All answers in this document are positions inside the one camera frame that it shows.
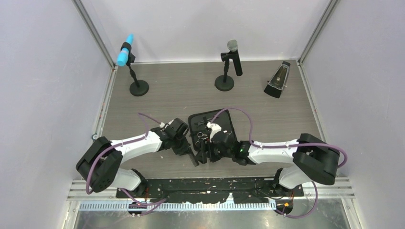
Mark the black microphone stand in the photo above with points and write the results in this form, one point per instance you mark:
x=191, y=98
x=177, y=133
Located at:
x=224, y=82
x=138, y=87

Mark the black zipper tool case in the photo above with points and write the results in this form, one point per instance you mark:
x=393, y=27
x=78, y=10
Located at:
x=223, y=120

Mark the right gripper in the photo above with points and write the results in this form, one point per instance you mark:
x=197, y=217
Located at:
x=202, y=158

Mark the black metronome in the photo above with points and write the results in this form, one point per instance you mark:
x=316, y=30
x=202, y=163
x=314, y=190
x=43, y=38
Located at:
x=277, y=83

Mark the black grey microphone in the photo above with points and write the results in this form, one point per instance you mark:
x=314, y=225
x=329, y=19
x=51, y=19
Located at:
x=232, y=46

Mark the black hair clip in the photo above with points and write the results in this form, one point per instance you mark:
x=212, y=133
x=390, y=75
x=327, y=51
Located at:
x=203, y=122

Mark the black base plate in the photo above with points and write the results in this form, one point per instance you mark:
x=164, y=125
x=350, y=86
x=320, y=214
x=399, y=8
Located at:
x=211, y=190

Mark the silver thinning scissors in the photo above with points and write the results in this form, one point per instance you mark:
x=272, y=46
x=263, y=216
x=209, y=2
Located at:
x=201, y=136

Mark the blue microphone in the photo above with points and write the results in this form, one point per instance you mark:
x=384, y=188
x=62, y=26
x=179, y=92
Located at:
x=125, y=51

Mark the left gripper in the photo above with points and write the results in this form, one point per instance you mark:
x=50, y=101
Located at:
x=185, y=147

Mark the left black microphone stand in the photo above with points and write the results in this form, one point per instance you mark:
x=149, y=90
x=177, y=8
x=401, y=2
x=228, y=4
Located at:
x=138, y=87

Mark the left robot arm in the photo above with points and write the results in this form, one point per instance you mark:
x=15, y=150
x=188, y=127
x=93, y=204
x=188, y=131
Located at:
x=100, y=165

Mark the right black microphone stand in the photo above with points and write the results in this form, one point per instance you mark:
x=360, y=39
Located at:
x=224, y=82

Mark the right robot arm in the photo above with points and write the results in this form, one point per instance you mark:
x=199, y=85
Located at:
x=309, y=158

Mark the black comb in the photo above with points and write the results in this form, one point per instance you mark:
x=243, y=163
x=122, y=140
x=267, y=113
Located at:
x=194, y=161

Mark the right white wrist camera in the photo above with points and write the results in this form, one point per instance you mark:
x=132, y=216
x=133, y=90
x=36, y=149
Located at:
x=215, y=128

